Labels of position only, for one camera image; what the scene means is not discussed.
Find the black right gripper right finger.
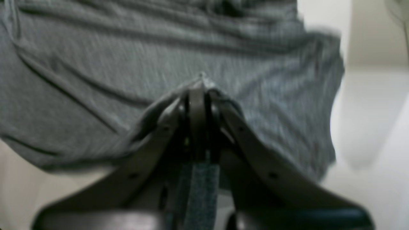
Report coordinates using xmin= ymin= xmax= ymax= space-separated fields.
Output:
xmin=208 ymin=91 xmax=374 ymax=230

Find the grey t-shirt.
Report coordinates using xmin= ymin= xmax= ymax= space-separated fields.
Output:
xmin=1 ymin=0 xmax=344 ymax=182

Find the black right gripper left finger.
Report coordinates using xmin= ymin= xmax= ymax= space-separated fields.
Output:
xmin=32 ymin=87 xmax=206 ymax=230

